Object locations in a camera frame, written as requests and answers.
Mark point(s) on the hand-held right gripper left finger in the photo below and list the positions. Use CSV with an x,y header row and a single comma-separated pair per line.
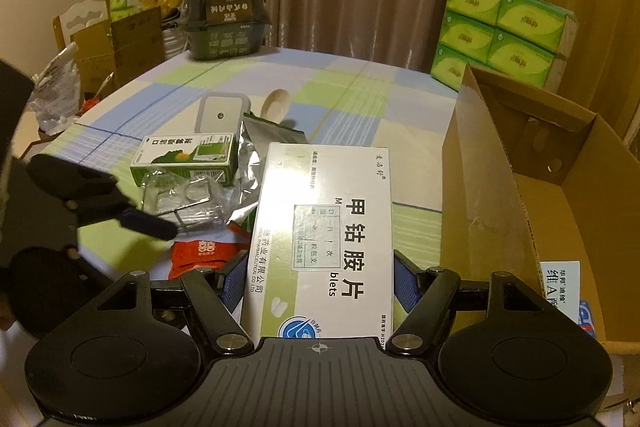
x,y
235,279

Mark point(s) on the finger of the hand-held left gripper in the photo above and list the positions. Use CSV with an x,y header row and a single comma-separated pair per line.
x,y
45,287
145,222

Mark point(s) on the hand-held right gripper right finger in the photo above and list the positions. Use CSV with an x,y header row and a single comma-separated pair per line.
x,y
406,282

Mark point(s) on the red snack packet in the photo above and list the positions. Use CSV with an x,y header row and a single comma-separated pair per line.
x,y
202,254

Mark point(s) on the clear plastic packet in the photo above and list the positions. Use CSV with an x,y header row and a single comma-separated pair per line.
x,y
187,202

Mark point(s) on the green and white carton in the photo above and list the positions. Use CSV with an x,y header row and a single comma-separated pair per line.
x,y
180,157

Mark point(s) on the large white medicine box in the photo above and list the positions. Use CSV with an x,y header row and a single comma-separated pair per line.
x,y
320,207

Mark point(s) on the brown cardboard box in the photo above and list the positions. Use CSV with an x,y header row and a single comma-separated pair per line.
x,y
485,187

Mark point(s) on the silver and green foil bag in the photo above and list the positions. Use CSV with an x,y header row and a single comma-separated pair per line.
x,y
260,157

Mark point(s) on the beige speckled spoon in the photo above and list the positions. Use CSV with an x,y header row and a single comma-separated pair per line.
x,y
276,104

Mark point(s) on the white plastic bag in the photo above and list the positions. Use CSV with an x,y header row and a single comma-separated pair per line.
x,y
55,92

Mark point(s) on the white cardboard cutout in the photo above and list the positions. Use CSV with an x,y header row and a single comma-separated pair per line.
x,y
80,19

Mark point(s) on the brown cardboard carton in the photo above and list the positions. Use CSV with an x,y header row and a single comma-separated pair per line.
x,y
125,47

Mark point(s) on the green tissue box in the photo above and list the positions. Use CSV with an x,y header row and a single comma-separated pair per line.
x,y
124,4

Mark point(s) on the small white printed box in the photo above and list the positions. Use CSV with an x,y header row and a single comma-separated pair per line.
x,y
560,282

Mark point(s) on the metal pot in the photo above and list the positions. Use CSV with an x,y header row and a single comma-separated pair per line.
x,y
174,39

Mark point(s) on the blue and white tube box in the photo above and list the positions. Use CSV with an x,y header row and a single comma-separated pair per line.
x,y
587,318

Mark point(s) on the checked tablecloth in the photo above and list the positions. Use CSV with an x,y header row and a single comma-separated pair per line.
x,y
350,82

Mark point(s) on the dark green plastic basket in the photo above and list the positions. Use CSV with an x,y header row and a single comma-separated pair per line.
x,y
225,24

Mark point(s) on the stack of green tissue packs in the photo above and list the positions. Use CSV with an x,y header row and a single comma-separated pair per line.
x,y
495,32

